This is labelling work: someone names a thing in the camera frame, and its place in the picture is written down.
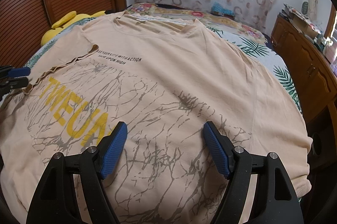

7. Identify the pink bottle on cabinet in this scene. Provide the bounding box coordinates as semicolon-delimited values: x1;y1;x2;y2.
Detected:
324;37;337;63

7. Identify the wooden sideboard cabinet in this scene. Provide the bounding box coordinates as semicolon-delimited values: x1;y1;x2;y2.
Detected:
271;16;336;124

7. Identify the cardboard box with papers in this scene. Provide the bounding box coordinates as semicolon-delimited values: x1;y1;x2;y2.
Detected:
284;3;322;39

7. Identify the beige printed t-shirt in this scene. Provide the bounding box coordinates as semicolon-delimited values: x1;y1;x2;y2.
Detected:
1;12;312;223

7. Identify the blue item on box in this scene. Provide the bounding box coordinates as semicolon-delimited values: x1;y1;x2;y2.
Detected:
211;2;235;16

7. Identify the floral leaf bed sheet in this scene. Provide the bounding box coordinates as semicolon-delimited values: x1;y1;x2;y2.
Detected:
24;3;302;114

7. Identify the small round desk fan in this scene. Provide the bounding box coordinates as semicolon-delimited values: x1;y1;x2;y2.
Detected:
301;1;308;15

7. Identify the yellow Pikachu plush toy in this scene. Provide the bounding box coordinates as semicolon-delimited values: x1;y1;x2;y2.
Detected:
41;11;106;46

